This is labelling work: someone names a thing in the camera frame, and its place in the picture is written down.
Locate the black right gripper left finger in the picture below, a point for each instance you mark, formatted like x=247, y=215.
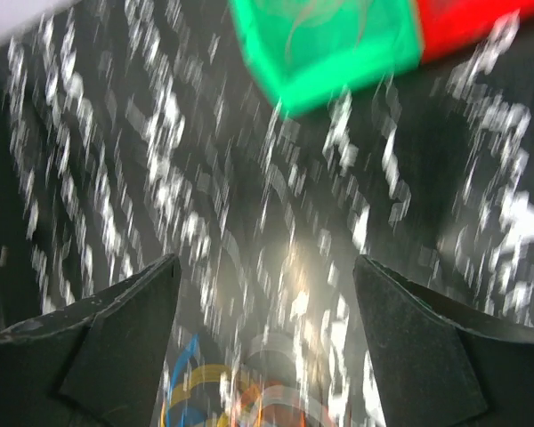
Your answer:
x=96, y=362

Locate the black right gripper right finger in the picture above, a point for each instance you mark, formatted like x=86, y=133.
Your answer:
x=438, y=362

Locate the black marble pattern mat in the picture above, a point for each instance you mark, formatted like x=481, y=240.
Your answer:
x=130, y=130

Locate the red plastic bin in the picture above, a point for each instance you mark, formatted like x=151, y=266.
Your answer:
x=447, y=26

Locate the left green plastic bin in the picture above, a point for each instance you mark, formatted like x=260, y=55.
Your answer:
x=305, y=53

